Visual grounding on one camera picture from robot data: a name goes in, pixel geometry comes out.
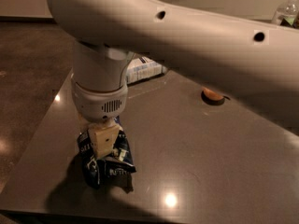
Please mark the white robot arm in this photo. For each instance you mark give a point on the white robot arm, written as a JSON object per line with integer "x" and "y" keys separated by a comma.
{"x": 254, "y": 62}

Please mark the blue kettle chip bag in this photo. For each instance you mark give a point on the blue kettle chip bag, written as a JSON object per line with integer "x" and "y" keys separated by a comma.
{"x": 119, "y": 162}

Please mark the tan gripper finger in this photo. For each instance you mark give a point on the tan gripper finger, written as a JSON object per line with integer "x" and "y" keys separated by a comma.
{"x": 103, "y": 139}

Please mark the upright clear plastic bottle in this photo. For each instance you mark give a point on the upright clear plastic bottle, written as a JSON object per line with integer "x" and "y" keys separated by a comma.
{"x": 285, "y": 13}

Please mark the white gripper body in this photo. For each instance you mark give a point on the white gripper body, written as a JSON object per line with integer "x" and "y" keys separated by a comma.
{"x": 99, "y": 104}

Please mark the clear plastic water bottle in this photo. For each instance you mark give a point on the clear plastic water bottle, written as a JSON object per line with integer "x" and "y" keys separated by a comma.
{"x": 143, "y": 68}

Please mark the orange fruit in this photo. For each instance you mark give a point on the orange fruit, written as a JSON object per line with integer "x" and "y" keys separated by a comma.
{"x": 211, "y": 95}

